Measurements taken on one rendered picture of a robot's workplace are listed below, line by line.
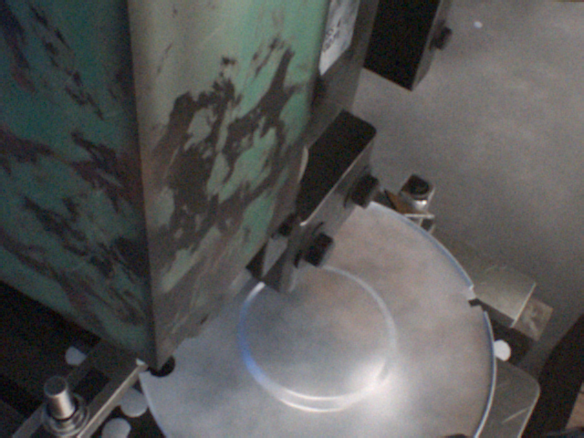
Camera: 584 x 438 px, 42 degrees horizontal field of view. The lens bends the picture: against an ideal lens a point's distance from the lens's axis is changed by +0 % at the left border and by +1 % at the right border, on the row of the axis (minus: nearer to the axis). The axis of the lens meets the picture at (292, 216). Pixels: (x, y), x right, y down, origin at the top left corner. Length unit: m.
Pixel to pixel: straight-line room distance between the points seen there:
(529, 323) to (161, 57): 0.74
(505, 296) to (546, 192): 1.03
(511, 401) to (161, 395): 0.27
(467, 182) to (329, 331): 1.23
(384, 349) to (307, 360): 0.06
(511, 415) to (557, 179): 1.32
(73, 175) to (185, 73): 0.05
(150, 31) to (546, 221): 1.68
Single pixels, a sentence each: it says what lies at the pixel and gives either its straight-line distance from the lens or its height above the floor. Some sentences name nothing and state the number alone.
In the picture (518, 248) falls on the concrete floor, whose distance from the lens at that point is 1.75.
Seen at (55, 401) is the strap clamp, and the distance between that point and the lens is 0.58.
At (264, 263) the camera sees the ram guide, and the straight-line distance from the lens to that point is 0.39.
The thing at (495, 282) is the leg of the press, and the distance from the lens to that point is 0.87.
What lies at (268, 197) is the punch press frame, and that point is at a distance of 0.30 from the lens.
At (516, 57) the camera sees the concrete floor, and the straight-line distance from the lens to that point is 2.18.
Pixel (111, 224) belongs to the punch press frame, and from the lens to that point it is 0.23.
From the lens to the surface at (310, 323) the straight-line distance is 0.62.
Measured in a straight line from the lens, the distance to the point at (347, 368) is 0.61.
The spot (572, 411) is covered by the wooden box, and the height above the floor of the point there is 0.35.
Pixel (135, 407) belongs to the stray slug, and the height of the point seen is 0.71.
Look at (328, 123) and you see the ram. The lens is 0.49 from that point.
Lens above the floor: 1.33
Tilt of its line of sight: 53 degrees down
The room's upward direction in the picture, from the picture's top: 10 degrees clockwise
